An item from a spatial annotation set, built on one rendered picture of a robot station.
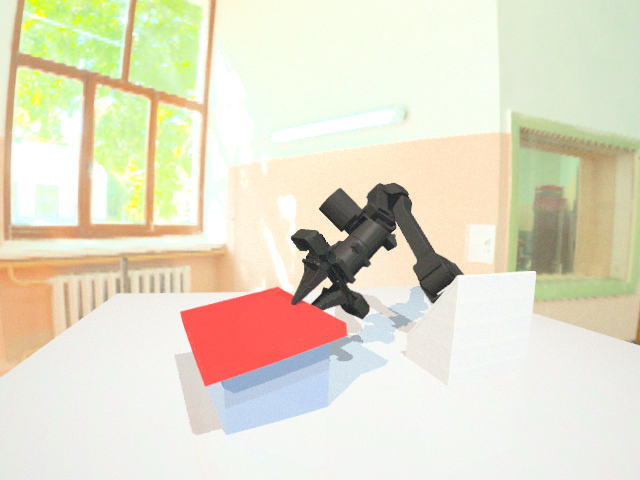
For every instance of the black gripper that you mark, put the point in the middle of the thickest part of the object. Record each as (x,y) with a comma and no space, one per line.
(341,265)

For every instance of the red box lid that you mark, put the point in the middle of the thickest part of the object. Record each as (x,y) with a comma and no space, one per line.
(232,337)

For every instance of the light blue open box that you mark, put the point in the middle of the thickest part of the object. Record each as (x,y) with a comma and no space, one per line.
(288,388)

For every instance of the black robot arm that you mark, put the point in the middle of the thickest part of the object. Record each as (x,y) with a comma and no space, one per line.
(387,205)

